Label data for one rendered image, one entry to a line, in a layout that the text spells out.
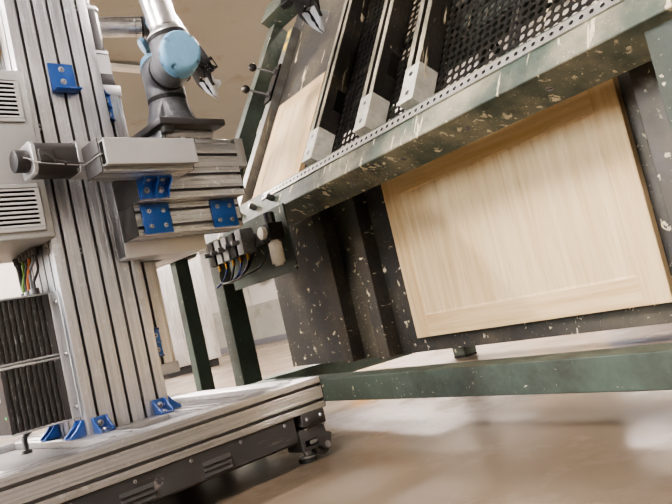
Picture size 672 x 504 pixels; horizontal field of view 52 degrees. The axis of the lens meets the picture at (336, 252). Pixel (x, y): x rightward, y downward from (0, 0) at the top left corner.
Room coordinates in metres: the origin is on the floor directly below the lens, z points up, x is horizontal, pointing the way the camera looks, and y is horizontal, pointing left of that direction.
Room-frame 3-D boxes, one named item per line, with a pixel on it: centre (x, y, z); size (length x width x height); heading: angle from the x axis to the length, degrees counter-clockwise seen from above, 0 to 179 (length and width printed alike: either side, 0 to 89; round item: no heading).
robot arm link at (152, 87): (2.00, 0.39, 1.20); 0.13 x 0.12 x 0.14; 31
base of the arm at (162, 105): (2.01, 0.39, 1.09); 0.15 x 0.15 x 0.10
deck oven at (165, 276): (9.89, 2.59, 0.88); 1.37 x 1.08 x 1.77; 42
